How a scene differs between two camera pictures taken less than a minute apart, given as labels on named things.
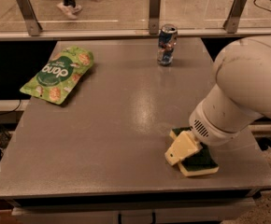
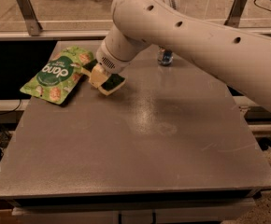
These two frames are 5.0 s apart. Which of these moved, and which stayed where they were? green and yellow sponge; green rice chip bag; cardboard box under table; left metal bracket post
Moved: green and yellow sponge
Stayed: left metal bracket post; cardboard box under table; green rice chip bag
